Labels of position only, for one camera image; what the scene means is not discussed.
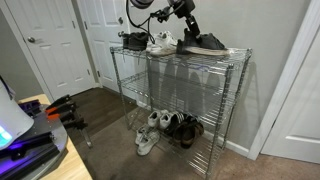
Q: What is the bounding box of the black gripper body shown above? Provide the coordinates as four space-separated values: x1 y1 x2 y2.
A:
169 0 197 20

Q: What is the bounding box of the black shoe with gold logo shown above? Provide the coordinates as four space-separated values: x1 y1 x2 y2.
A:
181 27 231 57

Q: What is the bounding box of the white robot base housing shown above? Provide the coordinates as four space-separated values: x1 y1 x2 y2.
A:
0 79 35 151

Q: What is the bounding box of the white leather sneaker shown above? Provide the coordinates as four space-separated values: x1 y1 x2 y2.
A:
145 32 161 53
149 30 180 57

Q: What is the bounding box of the black low sneaker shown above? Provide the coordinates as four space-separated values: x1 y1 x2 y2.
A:
121 32 132 50
127 31 150 52

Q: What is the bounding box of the white panel door with deadbolt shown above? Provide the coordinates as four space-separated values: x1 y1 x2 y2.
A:
80 0 135 94

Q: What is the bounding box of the small white sneaker blue lining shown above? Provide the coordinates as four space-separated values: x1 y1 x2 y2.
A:
147 110 163 129
158 109 174 131

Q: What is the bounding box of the black slide with white stripes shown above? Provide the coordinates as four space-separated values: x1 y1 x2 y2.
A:
164 111 186 136

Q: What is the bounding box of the brown sandal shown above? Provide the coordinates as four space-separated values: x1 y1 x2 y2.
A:
181 116 205 150
171 120 192 146

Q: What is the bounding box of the grey worn sneaker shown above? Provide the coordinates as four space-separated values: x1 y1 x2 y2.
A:
136 130 161 157
134 125 150 146

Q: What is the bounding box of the white baseboard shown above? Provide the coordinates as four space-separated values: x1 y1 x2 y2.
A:
203 129 251 158

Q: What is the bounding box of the plain white panel door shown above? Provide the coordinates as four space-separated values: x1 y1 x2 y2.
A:
261 29 320 165

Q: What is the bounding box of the white panel door silver knob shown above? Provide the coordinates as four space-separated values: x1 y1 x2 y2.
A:
4 0 97 101

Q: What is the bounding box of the black bar clamp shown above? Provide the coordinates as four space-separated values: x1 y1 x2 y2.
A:
59 111 94 150

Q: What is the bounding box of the black and orange clamp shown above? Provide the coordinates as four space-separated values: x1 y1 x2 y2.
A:
44 94 78 121

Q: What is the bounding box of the round grey mounting plate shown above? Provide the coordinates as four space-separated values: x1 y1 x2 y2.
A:
18 104 70 180

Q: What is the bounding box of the chrome wire shelf rack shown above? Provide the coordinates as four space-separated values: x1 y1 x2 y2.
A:
109 45 253 179

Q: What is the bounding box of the white door frame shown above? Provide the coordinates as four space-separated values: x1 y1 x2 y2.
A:
246 0 320 162

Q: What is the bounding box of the black aluminium rail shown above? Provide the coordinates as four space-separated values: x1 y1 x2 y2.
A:
0 131 56 161
0 143 62 180

